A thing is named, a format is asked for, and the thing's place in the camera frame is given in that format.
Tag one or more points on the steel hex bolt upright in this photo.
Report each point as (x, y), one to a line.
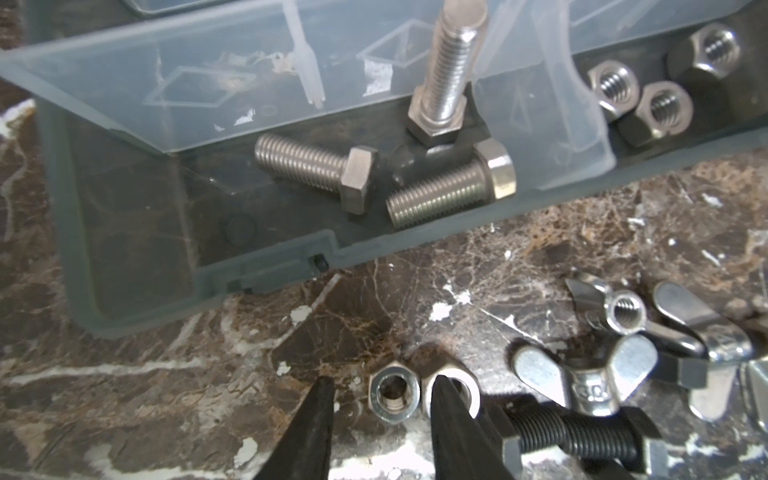
(437, 108)

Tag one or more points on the steel hex nut bright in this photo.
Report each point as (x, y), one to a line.
(461, 377)

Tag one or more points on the steel hex bolt left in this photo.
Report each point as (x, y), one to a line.
(349, 176)

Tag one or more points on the steel hex nut in box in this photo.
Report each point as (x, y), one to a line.
(615, 87)

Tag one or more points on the steel wing nut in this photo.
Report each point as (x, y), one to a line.
(591, 387)
(675, 320)

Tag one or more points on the steel hex bolt right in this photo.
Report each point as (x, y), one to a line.
(489, 176)

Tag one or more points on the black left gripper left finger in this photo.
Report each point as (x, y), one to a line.
(304, 450)

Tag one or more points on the black hex bolt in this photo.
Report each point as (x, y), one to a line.
(629, 437)

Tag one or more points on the clear plastic organizer box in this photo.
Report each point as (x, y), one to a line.
(149, 113)

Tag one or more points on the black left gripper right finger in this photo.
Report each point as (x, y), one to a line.
(460, 448)

